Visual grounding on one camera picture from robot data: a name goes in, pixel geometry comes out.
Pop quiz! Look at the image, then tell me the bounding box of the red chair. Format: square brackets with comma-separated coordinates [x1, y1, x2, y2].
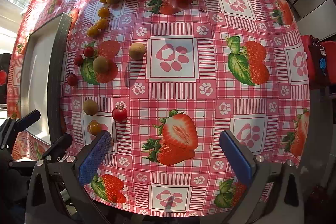
[301, 35, 335, 90]

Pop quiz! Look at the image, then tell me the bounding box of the red cherry tomato with stem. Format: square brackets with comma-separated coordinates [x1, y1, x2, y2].
[112, 104, 127, 122]

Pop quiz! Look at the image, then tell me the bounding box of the grey rectangular tray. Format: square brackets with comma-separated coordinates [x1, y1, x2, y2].
[19, 12, 72, 144]

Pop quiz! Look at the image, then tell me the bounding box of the brown longan fruit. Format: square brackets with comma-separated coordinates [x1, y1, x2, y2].
[129, 43, 146, 60]

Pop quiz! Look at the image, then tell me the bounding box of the strawberry pattern tablecloth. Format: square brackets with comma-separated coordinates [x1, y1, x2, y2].
[7, 0, 309, 217]

